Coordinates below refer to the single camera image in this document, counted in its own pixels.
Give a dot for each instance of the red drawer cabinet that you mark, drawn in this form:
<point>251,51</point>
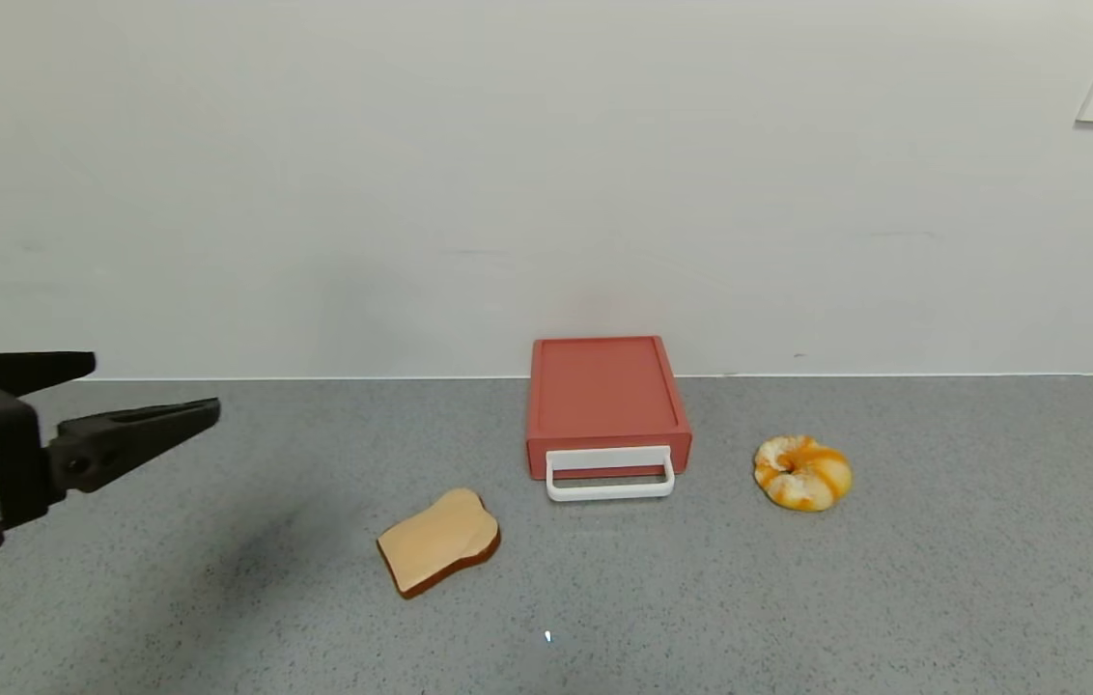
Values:
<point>604,386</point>

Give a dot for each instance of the toast bread slice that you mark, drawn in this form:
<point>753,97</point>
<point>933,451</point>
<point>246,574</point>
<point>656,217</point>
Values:
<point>435,541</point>

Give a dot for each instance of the orange white bagel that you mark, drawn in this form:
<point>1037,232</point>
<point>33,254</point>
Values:
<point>812,487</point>

